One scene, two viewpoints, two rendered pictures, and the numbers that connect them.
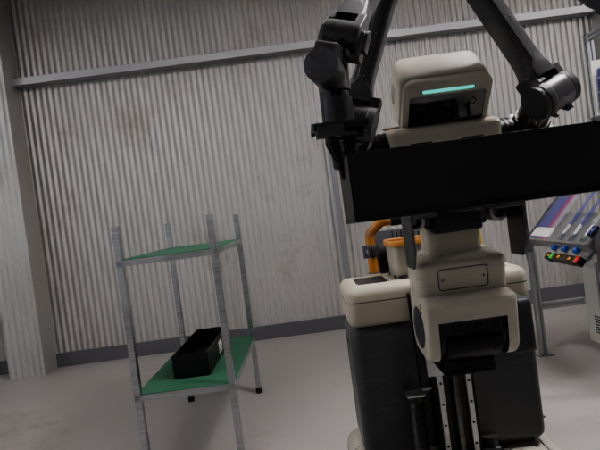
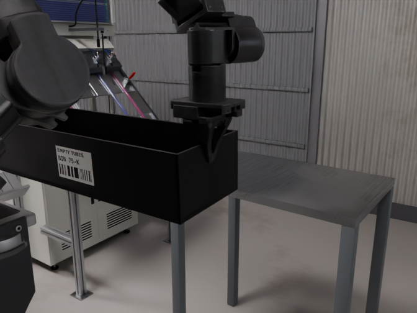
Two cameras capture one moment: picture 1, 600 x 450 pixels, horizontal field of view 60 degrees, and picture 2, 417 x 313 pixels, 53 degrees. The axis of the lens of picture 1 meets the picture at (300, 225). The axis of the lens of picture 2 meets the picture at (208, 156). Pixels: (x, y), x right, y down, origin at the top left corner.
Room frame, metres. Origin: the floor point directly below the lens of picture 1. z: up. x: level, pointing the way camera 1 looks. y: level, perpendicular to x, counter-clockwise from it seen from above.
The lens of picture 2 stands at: (1.45, 0.27, 1.28)
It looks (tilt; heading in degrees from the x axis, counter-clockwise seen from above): 16 degrees down; 214
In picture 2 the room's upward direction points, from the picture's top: straight up
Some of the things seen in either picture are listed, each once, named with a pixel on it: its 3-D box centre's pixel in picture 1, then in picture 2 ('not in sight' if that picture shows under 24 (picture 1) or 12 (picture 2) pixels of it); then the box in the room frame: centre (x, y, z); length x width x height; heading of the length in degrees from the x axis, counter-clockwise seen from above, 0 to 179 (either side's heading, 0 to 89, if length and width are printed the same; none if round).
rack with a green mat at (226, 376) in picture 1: (198, 322); not in sight; (2.71, 0.59, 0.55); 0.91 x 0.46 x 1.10; 179
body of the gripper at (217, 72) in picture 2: (337, 113); (207, 87); (0.92, -0.09, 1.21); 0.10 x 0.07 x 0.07; 90
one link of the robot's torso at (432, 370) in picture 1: (483, 332); not in sight; (1.33, -0.44, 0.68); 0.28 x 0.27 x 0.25; 90
